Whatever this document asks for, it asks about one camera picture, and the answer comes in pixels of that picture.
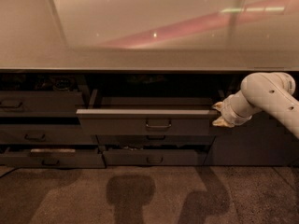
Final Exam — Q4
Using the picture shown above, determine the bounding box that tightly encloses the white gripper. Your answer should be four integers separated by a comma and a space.
212, 91, 262, 128

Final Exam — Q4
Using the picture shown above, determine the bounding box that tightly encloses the dark drawer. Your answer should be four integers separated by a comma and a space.
0, 149, 106, 169
77, 91, 227, 136
103, 149, 206, 166
0, 124, 97, 145
0, 91, 85, 118
97, 135, 215, 146

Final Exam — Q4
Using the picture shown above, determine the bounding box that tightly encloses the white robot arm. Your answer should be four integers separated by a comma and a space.
212, 72, 299, 138

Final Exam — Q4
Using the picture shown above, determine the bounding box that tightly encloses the light flat item in drawer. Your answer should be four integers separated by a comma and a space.
30, 148, 76, 154

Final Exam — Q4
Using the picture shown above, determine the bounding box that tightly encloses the dark clutter in left drawer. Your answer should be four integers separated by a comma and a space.
0, 74, 77, 91

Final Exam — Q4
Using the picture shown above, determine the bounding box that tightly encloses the green snack bag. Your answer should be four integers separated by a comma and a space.
126, 75, 165, 84

